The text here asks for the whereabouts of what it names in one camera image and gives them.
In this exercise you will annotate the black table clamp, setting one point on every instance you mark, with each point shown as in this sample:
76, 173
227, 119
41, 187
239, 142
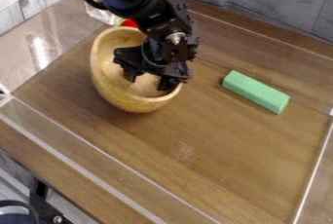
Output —
33, 211

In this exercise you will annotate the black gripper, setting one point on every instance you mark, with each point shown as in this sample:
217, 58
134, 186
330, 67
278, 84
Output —
138, 60

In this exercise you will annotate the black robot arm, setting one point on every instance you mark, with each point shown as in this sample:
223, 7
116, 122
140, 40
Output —
171, 39

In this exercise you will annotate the wooden bowl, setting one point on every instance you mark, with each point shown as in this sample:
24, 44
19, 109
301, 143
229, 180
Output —
135, 97

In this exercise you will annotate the green rectangular block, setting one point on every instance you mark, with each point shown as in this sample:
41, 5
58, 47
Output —
259, 93

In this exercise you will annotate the red fruit with green stem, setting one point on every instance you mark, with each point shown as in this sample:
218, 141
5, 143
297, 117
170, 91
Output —
124, 22

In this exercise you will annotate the clear acrylic tray wall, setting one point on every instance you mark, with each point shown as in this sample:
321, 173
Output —
210, 160

